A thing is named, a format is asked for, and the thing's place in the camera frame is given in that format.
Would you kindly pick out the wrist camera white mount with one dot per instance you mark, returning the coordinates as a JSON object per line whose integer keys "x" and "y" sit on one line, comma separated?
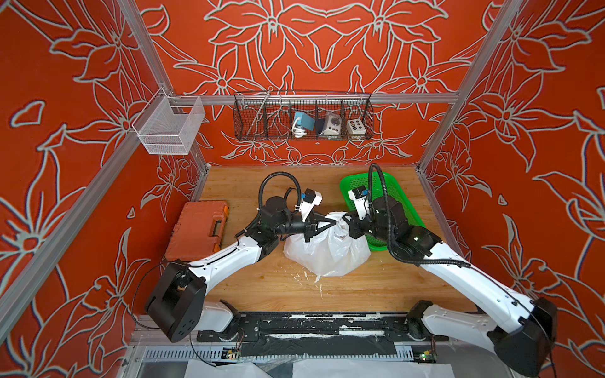
{"x": 310, "y": 199}
{"x": 360, "y": 197}

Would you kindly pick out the white round-socket adapter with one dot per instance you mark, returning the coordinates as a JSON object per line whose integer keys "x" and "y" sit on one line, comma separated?
{"x": 330, "y": 125}

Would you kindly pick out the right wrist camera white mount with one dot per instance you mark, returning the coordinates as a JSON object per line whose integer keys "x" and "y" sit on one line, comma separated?
{"x": 360, "y": 197}

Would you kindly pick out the clear plastic wall bin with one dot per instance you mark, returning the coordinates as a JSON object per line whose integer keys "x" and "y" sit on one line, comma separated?
{"x": 169, "y": 125}

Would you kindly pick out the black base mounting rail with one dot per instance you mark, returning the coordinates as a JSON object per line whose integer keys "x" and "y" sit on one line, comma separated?
{"x": 320, "y": 335}

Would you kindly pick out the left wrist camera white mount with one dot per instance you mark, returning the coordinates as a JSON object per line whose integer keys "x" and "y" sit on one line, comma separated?
{"x": 310, "y": 199}

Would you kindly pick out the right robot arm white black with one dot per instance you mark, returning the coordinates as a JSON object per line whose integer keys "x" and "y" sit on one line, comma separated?
{"x": 519, "y": 330}

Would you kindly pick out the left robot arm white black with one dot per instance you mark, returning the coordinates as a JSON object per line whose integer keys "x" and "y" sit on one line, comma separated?
{"x": 178, "y": 303}

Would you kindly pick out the white button box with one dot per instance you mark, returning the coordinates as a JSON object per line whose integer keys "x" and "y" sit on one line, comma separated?
{"x": 356, "y": 129}

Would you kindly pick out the white printed plastic bag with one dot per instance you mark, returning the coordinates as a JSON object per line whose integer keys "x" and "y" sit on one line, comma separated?
{"x": 333, "y": 253}

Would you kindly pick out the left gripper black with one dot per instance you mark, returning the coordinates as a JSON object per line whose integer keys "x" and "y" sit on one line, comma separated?
{"x": 312, "y": 228}

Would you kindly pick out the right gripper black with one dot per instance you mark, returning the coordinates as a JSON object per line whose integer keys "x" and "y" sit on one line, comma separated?
{"x": 354, "y": 228}

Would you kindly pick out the orange plastic tool case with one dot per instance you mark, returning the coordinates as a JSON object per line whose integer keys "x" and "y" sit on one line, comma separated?
{"x": 198, "y": 232}

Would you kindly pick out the blue white charger with cable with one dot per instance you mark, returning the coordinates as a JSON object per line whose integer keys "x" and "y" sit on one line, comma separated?
{"x": 302, "y": 125}

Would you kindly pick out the black wire wall basket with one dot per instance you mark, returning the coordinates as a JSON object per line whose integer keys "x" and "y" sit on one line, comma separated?
{"x": 267, "y": 115}

